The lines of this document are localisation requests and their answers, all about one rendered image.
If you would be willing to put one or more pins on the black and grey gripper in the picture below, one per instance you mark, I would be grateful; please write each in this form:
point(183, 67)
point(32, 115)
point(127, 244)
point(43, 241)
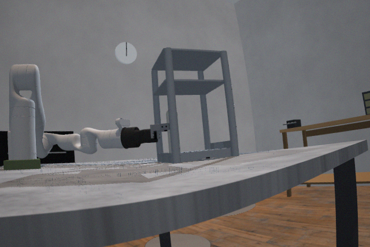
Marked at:
point(125, 137)

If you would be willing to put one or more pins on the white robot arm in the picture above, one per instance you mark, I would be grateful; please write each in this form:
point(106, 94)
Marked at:
point(27, 122)

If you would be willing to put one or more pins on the grey metal shelving unit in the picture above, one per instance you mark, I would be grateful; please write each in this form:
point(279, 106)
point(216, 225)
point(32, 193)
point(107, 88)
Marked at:
point(171, 60)

